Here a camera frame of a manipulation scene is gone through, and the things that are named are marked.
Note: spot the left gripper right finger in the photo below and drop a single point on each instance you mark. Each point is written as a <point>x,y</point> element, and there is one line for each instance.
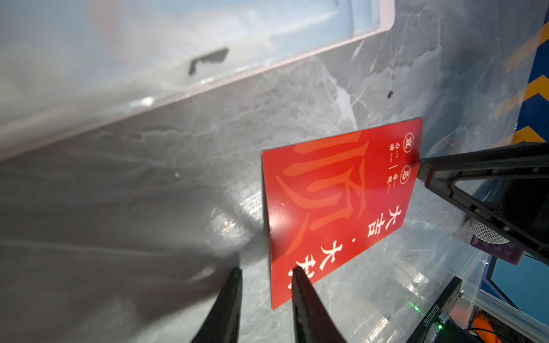
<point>312,322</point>

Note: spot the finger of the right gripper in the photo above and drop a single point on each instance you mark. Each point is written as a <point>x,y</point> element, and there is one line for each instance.
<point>505,188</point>

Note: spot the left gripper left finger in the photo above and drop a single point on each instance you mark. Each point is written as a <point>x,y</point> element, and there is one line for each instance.
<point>222,324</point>

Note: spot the red card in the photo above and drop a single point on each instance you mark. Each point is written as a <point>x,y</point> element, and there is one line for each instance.
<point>330,199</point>

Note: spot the grey microphone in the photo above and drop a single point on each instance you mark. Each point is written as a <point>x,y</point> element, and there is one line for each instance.
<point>485,233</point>

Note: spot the purple box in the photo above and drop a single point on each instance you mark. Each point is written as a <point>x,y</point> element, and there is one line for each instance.
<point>507,252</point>

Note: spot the aluminium front rail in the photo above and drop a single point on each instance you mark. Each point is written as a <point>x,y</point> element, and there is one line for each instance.
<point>515,319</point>

